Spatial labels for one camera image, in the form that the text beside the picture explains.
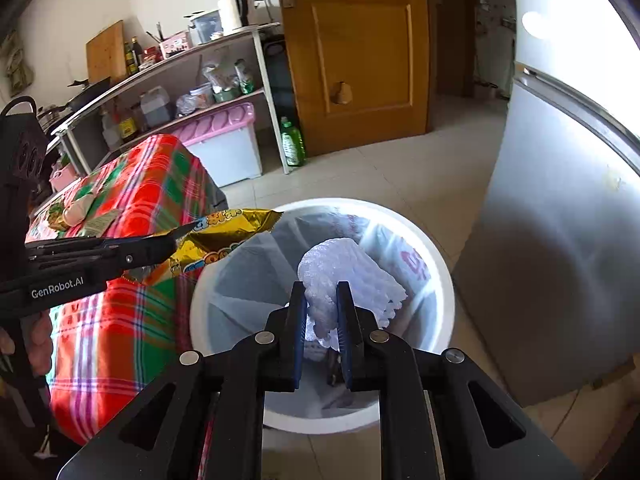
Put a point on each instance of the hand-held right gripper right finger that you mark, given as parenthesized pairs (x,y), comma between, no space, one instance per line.
(345,340)

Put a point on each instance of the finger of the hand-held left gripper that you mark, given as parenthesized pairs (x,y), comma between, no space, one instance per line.
(129,259)
(125,241)

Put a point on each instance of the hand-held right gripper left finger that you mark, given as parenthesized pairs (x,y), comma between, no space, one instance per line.
(299,340)

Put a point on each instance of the large white foam fruit net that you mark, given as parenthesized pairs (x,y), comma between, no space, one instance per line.
(345,265)

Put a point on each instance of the white trash bin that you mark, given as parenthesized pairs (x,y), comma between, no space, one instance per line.
(425,320)

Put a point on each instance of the translucent bin liner bag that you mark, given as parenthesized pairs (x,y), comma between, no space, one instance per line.
(250,270)

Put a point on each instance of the yellow snack wrapper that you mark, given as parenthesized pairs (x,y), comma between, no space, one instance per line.
(220,240)

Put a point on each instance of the person's left forearm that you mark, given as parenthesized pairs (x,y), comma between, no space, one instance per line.
(25,430)

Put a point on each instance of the person's left hand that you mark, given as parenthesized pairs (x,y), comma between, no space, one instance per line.
(40,345)

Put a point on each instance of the beige paper packet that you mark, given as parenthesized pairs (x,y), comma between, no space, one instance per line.
(102,222)

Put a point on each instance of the plaid tablecloth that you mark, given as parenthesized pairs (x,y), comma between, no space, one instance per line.
(125,340)

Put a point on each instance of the pink plastic basket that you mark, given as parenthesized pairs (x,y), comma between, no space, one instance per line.
(62,177)

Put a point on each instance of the yellow label bottle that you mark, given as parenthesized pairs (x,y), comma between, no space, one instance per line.
(127,127)

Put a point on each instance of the pink lid storage box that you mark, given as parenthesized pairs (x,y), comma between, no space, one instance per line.
(230,155)

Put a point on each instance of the white plastic jug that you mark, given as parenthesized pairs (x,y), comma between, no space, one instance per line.
(156,107)

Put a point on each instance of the steel steamer pot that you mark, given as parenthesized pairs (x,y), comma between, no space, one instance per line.
(50,117)

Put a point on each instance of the black frying pan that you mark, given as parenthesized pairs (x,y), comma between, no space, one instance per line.
(90,91)

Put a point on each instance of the wooden cutting board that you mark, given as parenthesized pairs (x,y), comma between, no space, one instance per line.
(105,52)

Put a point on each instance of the green plastic bottle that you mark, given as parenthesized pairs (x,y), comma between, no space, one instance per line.
(292,145)

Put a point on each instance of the pink utensil box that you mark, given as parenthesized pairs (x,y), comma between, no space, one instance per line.
(175,44)

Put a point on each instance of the hanging cloth bag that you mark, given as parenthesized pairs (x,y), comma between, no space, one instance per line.
(17,67)

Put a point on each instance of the grey metal shelf unit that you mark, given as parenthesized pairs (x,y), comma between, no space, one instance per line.
(200,47)

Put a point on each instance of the clear storage container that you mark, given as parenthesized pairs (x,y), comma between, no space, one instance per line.
(207,27)

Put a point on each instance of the silver refrigerator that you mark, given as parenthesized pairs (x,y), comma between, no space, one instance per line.
(550,235)

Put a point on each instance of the white electric kettle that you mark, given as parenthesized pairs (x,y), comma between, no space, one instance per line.
(231,12)

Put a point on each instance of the wooden door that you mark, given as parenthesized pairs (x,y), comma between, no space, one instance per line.
(360,60)

